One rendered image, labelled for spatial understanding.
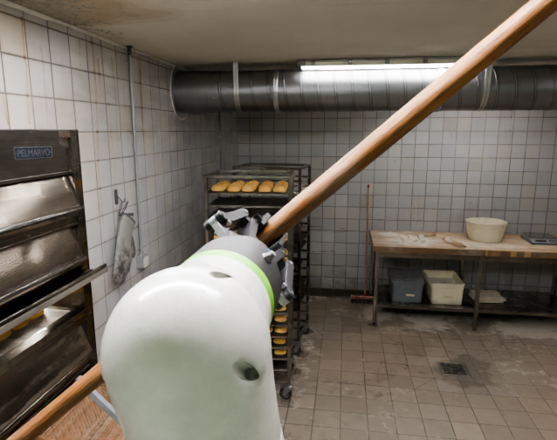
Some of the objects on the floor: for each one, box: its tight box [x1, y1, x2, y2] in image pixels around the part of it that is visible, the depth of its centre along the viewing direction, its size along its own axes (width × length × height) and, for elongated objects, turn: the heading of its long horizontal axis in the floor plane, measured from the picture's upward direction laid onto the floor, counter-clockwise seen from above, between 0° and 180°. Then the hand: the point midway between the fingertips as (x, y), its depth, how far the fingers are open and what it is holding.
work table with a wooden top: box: [369, 230, 557, 331], centre depth 510 cm, size 220×80×90 cm, turn 82°
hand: (267, 235), depth 64 cm, fingers closed on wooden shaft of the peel, 3 cm apart
